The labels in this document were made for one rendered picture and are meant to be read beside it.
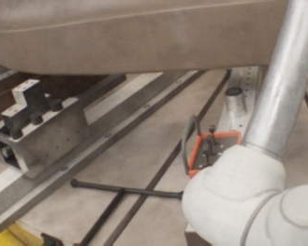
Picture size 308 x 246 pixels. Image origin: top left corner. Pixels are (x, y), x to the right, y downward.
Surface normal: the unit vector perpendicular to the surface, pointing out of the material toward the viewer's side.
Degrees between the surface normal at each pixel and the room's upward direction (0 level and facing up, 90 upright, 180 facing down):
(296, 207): 9
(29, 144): 90
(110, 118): 71
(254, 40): 90
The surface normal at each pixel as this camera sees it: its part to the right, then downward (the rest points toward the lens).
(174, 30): -0.35, 0.51
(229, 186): -0.60, -0.39
